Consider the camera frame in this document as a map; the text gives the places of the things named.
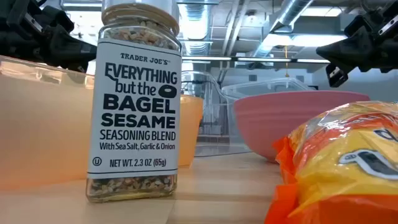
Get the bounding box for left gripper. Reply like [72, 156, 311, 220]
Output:
[0, 0, 98, 73]

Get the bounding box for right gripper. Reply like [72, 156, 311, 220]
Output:
[316, 0, 398, 88]

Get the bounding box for bagel seasoning glass jar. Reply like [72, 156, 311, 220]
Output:
[85, 0, 183, 203]

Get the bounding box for orange yellow ramen packet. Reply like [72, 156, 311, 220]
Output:
[264, 100, 398, 224]

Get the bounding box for pink bowl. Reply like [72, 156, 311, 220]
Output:
[233, 90, 371, 163]

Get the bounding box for dark horizontal ceiling pipe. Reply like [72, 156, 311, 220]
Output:
[60, 0, 103, 10]

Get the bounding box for orange translucent plastic bin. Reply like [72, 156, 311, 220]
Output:
[0, 55, 205, 191]

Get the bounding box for clear plastic bin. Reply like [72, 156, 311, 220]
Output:
[221, 77, 315, 99]
[181, 70, 252, 157]

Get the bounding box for long linear ceiling light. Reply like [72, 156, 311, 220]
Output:
[182, 55, 332, 65]

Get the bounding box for grey rectangular ceiling duct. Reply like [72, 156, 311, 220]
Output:
[292, 15, 349, 35]

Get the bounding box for yellow hanging cord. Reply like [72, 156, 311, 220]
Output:
[284, 45, 290, 78]

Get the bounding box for smooth silver spiral duct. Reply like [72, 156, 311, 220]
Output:
[251, 0, 315, 58]

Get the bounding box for corrugated silver ventilation duct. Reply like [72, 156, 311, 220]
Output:
[179, 0, 212, 57]

